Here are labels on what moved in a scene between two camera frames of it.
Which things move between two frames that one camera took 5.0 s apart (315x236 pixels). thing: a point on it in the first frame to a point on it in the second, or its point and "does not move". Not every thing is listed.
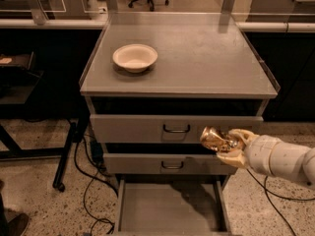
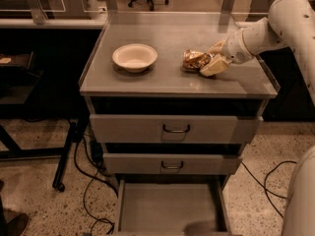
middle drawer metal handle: (172, 167) does not move
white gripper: (258, 154) to (235, 47)
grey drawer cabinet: (154, 83) does not move
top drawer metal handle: (176, 131) does not move
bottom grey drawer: (172, 206) does not move
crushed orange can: (218, 140) to (194, 60)
